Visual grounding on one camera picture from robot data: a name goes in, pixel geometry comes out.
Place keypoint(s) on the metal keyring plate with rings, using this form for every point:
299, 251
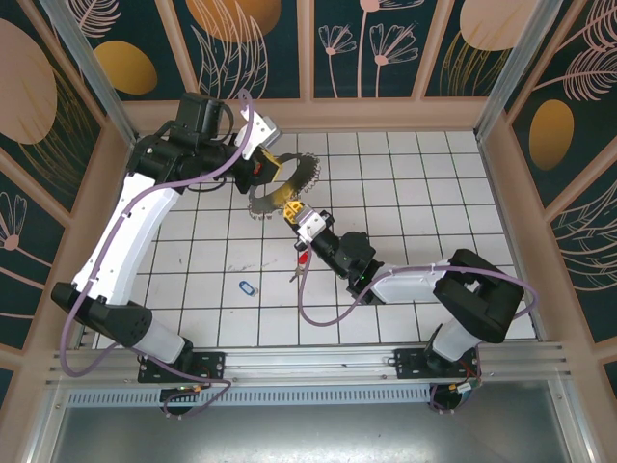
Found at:
265, 202

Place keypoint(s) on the blue tag key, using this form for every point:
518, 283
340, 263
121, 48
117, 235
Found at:
247, 288

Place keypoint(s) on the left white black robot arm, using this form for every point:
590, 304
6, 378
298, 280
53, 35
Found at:
125, 231

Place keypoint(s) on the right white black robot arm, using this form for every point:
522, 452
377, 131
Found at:
482, 294

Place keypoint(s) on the grey metal sheet panel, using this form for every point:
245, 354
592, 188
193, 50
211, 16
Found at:
308, 434

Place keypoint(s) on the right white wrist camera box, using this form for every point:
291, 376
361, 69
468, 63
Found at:
311, 229

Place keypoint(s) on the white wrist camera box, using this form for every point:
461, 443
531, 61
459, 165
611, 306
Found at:
311, 229
258, 130

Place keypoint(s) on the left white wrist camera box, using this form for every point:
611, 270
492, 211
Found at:
258, 130

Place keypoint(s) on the long aluminium base rail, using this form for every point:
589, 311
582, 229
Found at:
308, 359

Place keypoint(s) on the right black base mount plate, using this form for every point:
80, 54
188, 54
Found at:
410, 364

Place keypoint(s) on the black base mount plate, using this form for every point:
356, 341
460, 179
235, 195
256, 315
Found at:
212, 364
410, 364

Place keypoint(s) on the aluminium corner post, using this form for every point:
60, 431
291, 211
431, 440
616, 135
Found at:
511, 62
94, 62

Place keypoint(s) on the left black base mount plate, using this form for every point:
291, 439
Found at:
212, 364

